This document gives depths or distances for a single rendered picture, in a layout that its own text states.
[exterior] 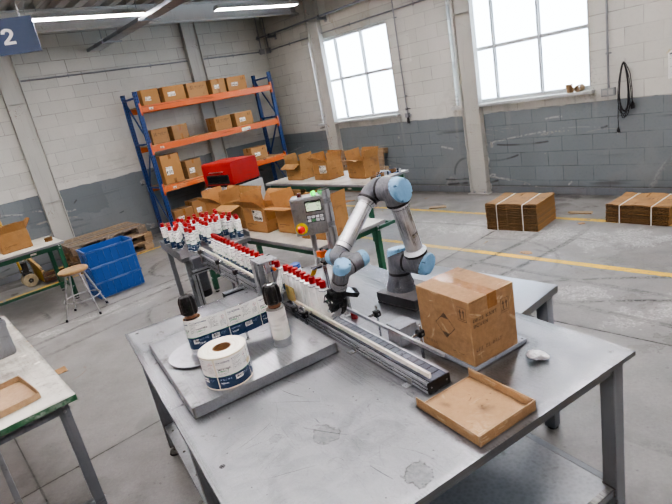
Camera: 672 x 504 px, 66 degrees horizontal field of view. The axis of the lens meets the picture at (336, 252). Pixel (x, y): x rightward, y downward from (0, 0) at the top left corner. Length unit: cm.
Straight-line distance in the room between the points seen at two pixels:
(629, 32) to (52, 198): 857
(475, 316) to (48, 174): 841
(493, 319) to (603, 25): 566
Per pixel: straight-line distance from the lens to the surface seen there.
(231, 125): 1016
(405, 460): 172
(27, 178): 965
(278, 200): 485
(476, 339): 203
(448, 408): 190
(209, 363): 216
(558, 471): 259
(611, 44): 731
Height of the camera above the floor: 194
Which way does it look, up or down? 17 degrees down
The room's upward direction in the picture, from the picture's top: 11 degrees counter-clockwise
